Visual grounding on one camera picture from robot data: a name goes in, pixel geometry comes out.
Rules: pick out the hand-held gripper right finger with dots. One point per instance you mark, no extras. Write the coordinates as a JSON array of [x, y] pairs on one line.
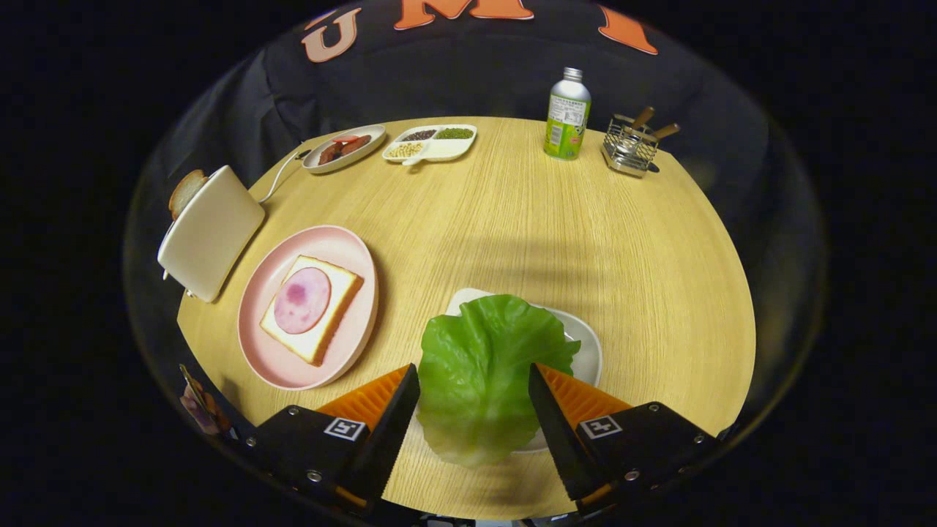
[[560, 439]]

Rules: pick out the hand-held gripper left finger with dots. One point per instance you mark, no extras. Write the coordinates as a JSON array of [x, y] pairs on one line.
[[388, 439]]

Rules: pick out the green lettuce leaf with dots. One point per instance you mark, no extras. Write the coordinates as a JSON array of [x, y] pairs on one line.
[[476, 366]]

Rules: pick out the toasted bread slice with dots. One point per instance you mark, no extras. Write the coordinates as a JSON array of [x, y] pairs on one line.
[[184, 192]]

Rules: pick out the white rectangular plate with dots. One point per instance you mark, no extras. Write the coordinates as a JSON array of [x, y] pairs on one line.
[[585, 351]]

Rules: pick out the pink round plate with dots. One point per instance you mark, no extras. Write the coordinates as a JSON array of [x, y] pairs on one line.
[[278, 366]]

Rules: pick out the bread slice with crust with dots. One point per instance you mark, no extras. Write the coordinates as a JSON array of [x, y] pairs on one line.
[[344, 282]]

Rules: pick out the pink ham slice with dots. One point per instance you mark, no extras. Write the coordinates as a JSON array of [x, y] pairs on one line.
[[301, 300]]

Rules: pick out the white toaster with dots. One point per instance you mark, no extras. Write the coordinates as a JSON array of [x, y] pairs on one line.
[[212, 234]]

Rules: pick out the round white plate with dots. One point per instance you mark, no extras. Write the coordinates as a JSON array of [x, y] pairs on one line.
[[370, 150]]

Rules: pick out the brown meat piece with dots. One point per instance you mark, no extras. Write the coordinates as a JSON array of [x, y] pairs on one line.
[[355, 144], [331, 152]]

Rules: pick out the divided white bean dish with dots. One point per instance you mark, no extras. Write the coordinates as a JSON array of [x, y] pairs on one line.
[[446, 148]]

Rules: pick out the silver bottle green label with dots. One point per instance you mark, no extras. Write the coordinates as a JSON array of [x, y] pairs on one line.
[[567, 117]]

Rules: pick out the black backdrop cloth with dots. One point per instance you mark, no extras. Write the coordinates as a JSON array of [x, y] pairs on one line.
[[468, 66]]

